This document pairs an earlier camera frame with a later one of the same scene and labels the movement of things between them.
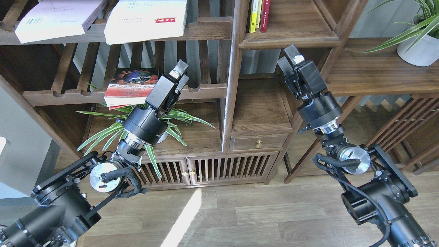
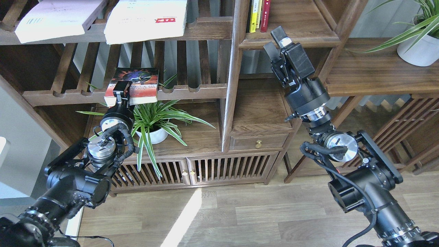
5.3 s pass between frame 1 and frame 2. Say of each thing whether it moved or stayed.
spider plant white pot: stayed
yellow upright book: stayed
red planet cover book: stayed
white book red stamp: stayed
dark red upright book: stayed
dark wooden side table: stayed
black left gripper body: moved
